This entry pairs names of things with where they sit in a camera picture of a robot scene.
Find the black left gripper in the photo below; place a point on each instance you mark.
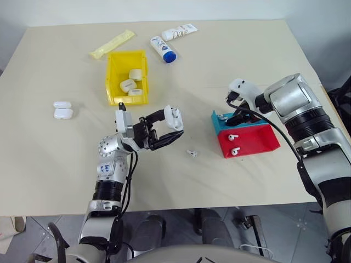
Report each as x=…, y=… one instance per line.
x=142, y=135

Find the white Dove tube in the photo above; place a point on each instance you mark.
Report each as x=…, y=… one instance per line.
x=178, y=33

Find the pale yellow plastic packet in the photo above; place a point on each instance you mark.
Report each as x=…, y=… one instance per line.
x=109, y=45

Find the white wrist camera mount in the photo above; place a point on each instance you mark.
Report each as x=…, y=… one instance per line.
x=123, y=123
x=244, y=87

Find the rusty metal bracket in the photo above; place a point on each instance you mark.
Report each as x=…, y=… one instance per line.
x=256, y=230

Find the yellow plastic bin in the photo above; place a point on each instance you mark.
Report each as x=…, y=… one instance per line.
x=113, y=79

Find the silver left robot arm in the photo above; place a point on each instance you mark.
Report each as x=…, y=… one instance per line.
x=107, y=178

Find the white plastic sheet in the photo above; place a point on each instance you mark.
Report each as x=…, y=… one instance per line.
x=6, y=227

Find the red plastic tray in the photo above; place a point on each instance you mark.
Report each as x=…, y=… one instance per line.
x=257, y=142

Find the black bag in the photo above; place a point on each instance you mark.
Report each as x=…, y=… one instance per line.
x=341, y=104

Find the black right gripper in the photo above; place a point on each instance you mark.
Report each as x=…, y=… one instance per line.
x=250, y=117

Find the blue plastic tray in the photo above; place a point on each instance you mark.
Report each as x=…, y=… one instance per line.
x=216, y=122

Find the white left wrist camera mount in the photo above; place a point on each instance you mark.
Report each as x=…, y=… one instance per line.
x=123, y=123

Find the white earbud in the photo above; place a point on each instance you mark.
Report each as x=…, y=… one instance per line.
x=192, y=153
x=233, y=137
x=221, y=116
x=175, y=111
x=235, y=151

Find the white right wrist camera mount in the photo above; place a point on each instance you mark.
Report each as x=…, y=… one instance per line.
x=244, y=87

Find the white bottle with blue cap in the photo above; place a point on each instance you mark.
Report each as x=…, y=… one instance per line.
x=161, y=48

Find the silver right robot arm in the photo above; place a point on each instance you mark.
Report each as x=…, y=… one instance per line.
x=301, y=109

